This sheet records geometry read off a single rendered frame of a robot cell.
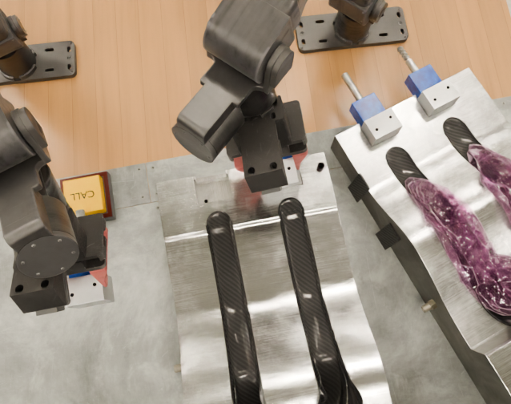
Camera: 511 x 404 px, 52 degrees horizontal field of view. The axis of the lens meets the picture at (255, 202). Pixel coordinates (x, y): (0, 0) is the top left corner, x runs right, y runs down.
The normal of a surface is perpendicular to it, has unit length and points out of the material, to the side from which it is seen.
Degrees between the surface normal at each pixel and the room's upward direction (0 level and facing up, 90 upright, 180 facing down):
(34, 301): 62
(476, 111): 0
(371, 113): 0
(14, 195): 26
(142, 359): 0
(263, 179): 73
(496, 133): 17
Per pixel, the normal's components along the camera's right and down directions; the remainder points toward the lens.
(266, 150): -0.25, -0.50
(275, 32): -0.15, -0.05
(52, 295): 0.18, 0.72
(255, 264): 0.01, -0.20
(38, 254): 0.44, 0.64
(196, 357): -0.09, -0.68
